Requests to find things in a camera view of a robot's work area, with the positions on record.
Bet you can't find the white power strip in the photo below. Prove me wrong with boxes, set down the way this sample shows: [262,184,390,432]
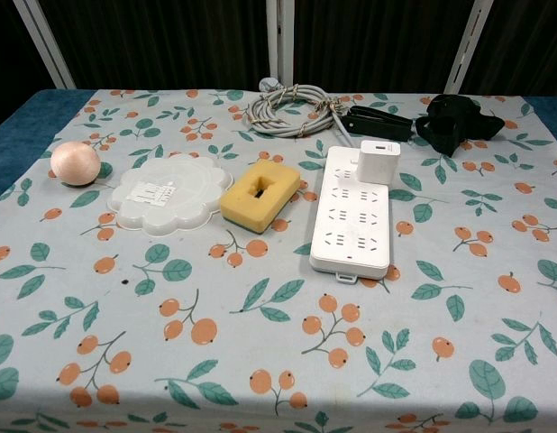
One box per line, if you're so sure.
[308,144,393,287]

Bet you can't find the white charger block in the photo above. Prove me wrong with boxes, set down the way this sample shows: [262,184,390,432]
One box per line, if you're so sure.
[355,139,402,186]

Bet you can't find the yellow sponge with cutout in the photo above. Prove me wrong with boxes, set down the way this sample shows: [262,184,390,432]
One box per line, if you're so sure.
[219,161,303,236]

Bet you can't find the white flower-shaped plastic tray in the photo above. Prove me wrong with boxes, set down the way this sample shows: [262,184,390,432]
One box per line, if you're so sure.
[106,152,235,238]

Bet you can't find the floral print tablecloth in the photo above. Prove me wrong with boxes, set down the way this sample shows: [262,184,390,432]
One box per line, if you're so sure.
[0,88,557,433]

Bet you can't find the black plug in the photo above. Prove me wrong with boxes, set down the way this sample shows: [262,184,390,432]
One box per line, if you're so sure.
[341,105,417,143]

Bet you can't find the dark curtain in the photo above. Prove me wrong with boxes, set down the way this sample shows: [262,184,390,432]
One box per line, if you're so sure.
[0,0,557,98]

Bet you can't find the pink ball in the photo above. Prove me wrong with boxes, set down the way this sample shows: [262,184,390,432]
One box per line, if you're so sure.
[50,141,102,187]

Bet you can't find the blue table cover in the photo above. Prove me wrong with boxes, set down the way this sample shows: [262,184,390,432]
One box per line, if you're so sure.
[0,88,557,205]

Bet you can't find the grey cable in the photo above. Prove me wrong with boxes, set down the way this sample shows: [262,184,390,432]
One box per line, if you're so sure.
[240,77,352,148]

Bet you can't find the white frame pole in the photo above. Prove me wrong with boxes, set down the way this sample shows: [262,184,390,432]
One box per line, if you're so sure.
[265,0,297,80]
[444,0,494,95]
[18,0,78,90]

